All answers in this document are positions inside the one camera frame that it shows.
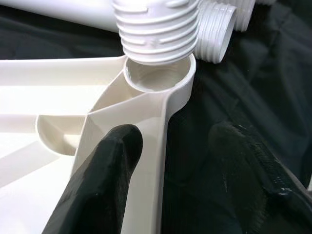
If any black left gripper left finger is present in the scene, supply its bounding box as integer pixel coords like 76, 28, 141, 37
42, 123, 143, 234

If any white plastic children table top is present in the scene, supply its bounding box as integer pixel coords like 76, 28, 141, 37
0, 52, 197, 234

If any black tablecloth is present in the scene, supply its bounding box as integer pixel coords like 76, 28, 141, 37
0, 0, 312, 234

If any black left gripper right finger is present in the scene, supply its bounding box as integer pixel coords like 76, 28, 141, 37
208, 121, 312, 234

